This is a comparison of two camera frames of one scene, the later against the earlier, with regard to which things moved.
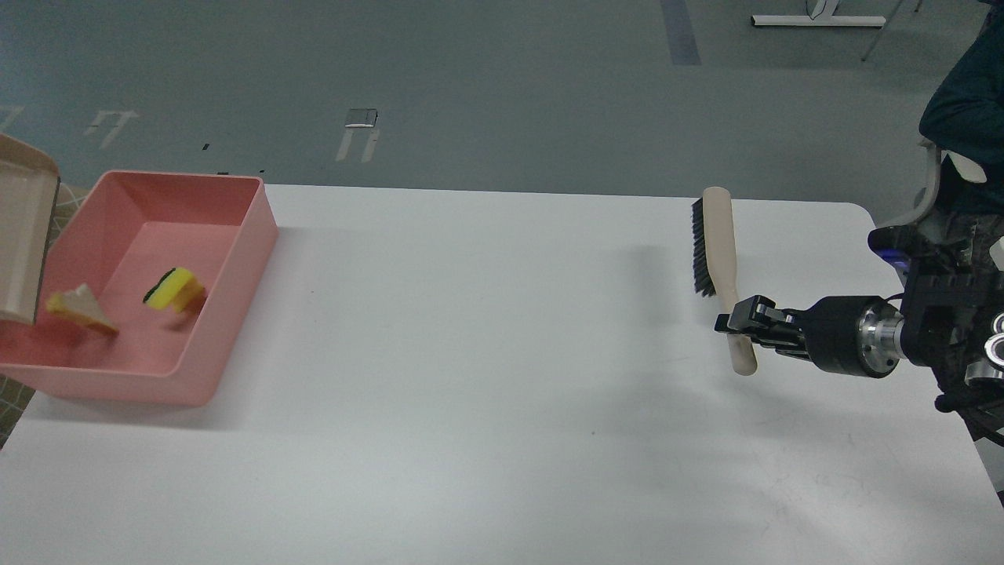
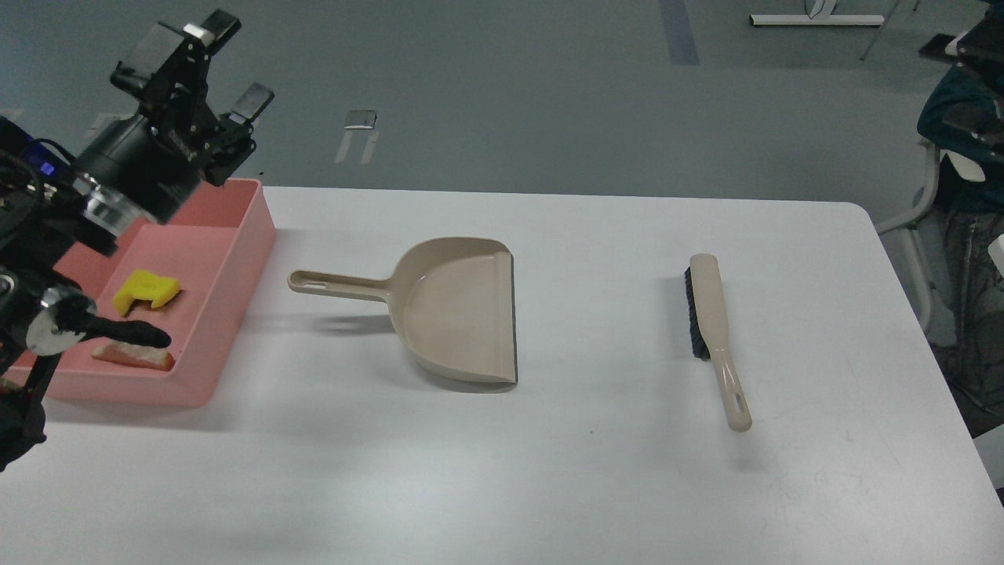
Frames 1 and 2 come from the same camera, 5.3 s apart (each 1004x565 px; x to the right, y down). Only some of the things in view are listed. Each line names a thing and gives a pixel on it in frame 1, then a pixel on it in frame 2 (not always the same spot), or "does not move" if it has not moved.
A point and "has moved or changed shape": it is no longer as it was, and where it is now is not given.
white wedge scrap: [81, 304] has moved or changed shape
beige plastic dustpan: [29, 187] has moved or changed shape
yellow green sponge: [178, 289] to [145, 285]
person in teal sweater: [963, 113] does not move
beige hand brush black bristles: [714, 262] to [703, 297]
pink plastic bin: [129, 229] does not move
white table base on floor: [821, 16] does not move
